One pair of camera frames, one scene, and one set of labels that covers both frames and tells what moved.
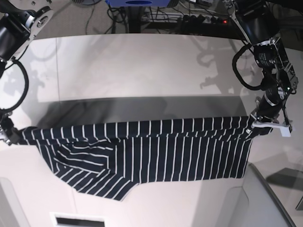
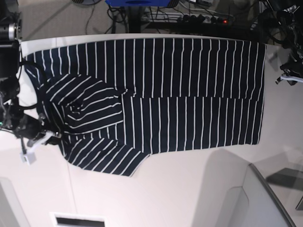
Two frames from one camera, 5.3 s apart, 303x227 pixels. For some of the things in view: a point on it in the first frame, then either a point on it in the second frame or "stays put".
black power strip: x=183 y=18 stays put
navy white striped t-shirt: x=108 y=160 -> x=111 y=103
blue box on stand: x=138 y=3 stays put
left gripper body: x=6 y=126 -> x=29 y=126
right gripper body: x=270 y=104 -> x=293 y=68
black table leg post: x=134 y=19 stays put
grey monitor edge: x=265 y=209 stays put
